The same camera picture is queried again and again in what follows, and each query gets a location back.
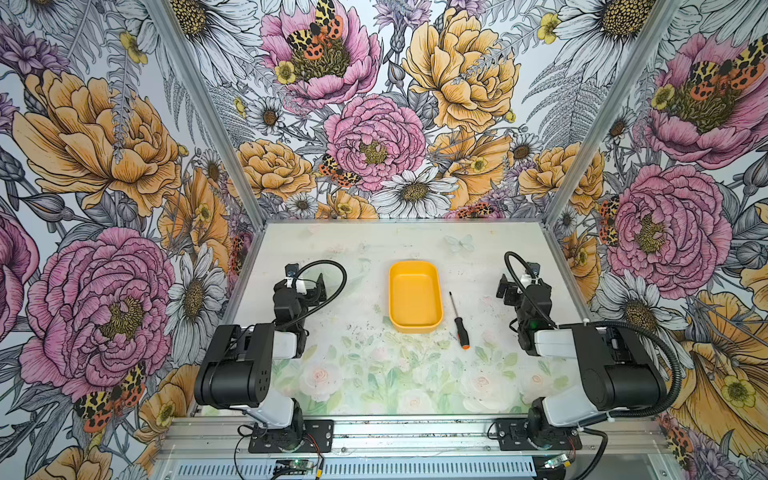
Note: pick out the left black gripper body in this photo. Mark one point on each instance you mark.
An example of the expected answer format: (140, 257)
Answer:
(306, 288)

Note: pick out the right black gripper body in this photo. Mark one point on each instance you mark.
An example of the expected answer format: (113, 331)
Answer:
(516, 290)

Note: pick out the black orange screwdriver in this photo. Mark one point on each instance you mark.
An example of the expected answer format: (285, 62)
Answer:
(462, 332)

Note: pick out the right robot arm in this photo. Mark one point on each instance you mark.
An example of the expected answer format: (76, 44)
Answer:
(616, 376)

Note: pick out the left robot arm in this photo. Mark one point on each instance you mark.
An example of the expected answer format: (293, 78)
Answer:
(236, 371)

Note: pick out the yellow plastic bin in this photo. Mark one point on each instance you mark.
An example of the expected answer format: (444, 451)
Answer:
(414, 297)

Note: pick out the green circuit board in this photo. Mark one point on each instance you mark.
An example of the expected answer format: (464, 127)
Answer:
(294, 467)

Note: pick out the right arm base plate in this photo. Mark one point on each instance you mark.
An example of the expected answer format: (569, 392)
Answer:
(515, 434)

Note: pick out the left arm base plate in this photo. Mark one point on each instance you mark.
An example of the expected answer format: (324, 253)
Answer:
(312, 437)

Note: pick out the aluminium front frame rail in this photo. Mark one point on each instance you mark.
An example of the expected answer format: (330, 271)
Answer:
(416, 447)

